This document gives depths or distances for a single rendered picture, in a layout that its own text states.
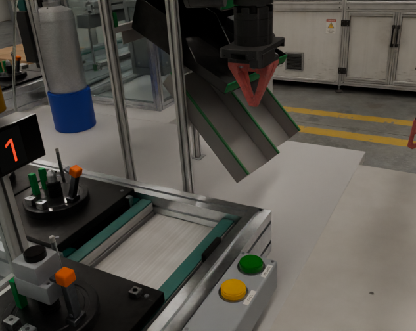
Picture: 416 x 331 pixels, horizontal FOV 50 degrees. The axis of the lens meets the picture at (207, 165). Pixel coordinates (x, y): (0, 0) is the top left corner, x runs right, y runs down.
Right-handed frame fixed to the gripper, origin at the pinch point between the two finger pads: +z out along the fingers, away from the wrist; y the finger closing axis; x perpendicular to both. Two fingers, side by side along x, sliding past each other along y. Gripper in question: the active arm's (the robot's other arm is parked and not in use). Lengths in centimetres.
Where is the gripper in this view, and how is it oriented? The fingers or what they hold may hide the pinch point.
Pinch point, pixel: (253, 100)
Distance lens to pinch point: 72.6
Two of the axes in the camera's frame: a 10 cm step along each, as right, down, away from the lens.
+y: -4.8, 4.1, -7.8
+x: 8.8, 1.7, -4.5
